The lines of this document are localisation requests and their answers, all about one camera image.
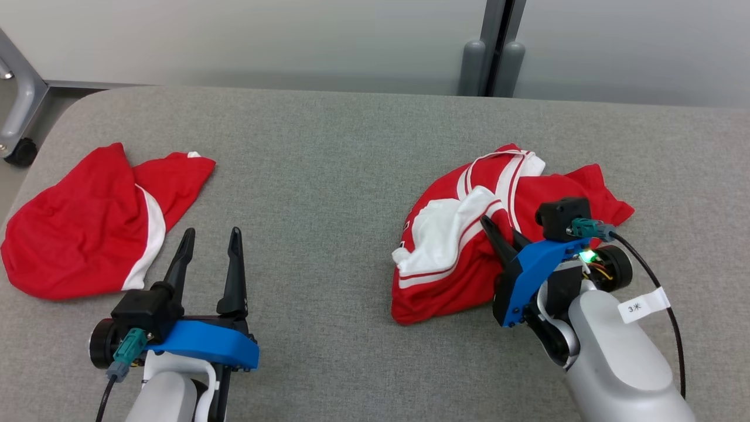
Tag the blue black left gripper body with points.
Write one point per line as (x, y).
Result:
(199, 343)

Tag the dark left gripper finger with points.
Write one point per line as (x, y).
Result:
(236, 275)
(183, 258)

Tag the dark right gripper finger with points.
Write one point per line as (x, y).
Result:
(522, 241)
(499, 246)

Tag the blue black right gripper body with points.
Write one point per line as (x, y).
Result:
(527, 269)

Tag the red white sports jersey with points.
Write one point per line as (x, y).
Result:
(445, 275)

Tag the red shorts with white stripe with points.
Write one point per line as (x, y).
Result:
(76, 228)

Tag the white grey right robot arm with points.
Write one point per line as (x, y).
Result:
(615, 363)

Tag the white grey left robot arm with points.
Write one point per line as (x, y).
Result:
(164, 392)

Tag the black caster wheel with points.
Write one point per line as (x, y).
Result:
(22, 152)

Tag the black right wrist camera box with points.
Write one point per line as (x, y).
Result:
(562, 218)

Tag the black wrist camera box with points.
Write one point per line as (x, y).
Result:
(140, 308)
(562, 218)

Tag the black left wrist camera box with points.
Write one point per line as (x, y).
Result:
(140, 308)

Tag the grey partition post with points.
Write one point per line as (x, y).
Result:
(491, 53)

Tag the grey metal frame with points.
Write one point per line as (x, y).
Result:
(23, 94)

